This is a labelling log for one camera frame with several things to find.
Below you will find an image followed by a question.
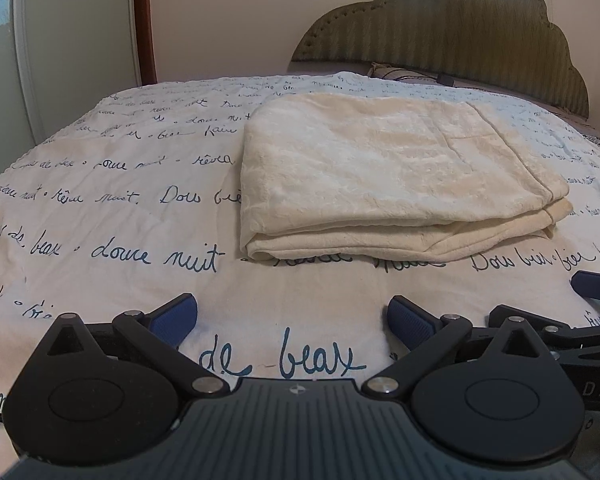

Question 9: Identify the white wardrobe door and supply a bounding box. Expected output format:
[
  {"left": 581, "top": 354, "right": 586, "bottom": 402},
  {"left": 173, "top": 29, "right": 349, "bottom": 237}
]
[{"left": 0, "top": 0, "right": 143, "bottom": 173}]

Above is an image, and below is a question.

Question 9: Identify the cream blanket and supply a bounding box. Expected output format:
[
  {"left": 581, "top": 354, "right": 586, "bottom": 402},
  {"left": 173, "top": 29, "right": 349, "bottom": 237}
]
[{"left": 239, "top": 92, "right": 575, "bottom": 264}]

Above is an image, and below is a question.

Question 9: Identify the striped pillow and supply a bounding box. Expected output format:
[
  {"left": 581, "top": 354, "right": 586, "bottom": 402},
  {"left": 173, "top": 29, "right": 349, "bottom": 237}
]
[{"left": 367, "top": 61, "right": 593, "bottom": 126}]

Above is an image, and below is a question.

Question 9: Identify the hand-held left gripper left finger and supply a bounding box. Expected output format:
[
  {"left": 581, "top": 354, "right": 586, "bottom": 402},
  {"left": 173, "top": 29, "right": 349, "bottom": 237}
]
[{"left": 32, "top": 292, "right": 231, "bottom": 402}]

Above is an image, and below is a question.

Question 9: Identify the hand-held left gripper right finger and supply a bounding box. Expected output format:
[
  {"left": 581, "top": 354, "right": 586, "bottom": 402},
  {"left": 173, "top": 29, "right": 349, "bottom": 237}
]
[{"left": 362, "top": 296, "right": 557, "bottom": 403}]

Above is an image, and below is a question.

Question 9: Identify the white script-print blanket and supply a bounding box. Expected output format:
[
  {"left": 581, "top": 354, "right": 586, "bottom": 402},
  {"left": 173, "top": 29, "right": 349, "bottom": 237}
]
[{"left": 0, "top": 71, "right": 600, "bottom": 480}]

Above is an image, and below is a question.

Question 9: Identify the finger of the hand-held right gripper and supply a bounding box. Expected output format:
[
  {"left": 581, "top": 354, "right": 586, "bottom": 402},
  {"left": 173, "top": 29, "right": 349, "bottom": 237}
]
[
  {"left": 489, "top": 304, "right": 600, "bottom": 361},
  {"left": 570, "top": 270, "right": 600, "bottom": 307}
]

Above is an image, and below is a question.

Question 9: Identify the dark wooden frame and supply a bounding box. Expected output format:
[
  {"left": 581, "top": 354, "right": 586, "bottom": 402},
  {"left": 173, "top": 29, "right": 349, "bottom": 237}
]
[{"left": 132, "top": 0, "right": 157, "bottom": 86}]

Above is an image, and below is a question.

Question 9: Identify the green padded headboard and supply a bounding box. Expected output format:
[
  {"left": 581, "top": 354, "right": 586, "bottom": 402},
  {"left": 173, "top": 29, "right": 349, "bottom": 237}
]
[{"left": 291, "top": 0, "right": 590, "bottom": 118}]

